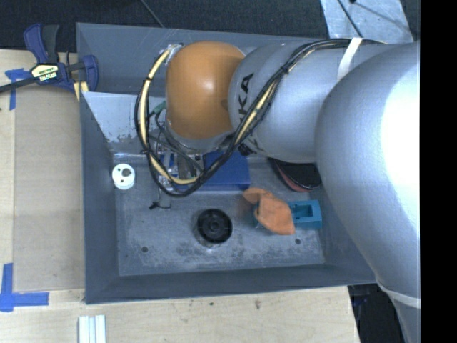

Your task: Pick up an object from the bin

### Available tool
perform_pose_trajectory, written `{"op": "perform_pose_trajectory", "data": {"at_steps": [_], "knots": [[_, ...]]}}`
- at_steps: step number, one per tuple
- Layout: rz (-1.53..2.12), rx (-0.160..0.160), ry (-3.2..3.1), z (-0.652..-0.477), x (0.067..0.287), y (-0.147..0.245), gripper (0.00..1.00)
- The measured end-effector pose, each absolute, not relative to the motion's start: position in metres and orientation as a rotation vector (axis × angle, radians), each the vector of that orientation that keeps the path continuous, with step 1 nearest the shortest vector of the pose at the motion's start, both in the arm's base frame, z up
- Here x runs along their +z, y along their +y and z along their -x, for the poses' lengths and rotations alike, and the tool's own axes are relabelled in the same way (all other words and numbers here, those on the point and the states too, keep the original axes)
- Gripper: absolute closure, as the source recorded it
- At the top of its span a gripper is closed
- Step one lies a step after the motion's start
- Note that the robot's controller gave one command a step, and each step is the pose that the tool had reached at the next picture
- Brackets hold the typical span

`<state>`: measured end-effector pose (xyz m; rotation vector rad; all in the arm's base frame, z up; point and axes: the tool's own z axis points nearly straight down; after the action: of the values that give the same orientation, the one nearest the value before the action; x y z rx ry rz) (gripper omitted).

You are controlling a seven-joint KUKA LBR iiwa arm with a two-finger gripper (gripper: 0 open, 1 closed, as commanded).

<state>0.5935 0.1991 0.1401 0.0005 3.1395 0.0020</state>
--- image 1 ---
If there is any black round ribbed disc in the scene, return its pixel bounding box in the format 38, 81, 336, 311
194, 208, 233, 244

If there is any red and black disc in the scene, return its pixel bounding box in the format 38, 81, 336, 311
267, 156, 323, 194

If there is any orange cloth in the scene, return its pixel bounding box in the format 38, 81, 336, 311
243, 187, 297, 236

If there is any white plastic ring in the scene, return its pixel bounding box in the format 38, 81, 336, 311
111, 163, 136, 191

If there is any grey metal bin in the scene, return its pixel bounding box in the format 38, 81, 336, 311
75, 22, 380, 305

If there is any blue hollow block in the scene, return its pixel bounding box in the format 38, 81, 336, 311
252, 199, 323, 230

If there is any pale wood flat board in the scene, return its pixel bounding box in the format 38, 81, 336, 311
13, 82, 86, 293

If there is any blue box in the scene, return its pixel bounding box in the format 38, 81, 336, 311
161, 151, 251, 192

